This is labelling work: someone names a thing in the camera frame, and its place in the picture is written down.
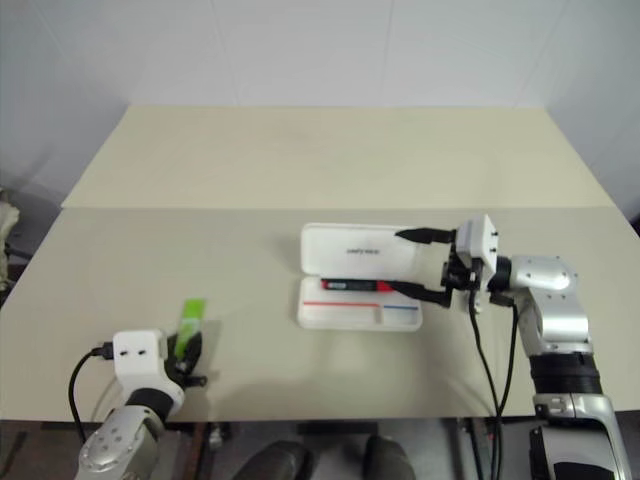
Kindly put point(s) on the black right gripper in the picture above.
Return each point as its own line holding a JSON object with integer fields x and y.
{"x": 460, "y": 277}

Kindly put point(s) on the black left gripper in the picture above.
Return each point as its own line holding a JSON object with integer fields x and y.
{"x": 185, "y": 372}

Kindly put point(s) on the green marker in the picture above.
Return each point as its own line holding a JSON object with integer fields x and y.
{"x": 191, "y": 317}

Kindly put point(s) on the red marker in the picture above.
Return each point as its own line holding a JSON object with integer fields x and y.
{"x": 355, "y": 285}

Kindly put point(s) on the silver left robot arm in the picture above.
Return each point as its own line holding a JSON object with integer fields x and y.
{"x": 117, "y": 440}

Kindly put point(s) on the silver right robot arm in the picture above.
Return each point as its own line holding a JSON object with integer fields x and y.
{"x": 555, "y": 310}

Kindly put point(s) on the white plastic pencil case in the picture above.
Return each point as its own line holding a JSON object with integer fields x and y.
{"x": 350, "y": 280}

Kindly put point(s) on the dark rounded shape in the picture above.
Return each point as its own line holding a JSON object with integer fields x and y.
{"x": 280, "y": 460}

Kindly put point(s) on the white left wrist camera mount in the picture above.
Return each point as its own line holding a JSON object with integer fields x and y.
{"x": 137, "y": 352}

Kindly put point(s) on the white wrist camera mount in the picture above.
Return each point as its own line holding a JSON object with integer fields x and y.
{"x": 137, "y": 352}
{"x": 477, "y": 240}

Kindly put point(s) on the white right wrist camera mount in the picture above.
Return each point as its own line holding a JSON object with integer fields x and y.
{"x": 477, "y": 240}

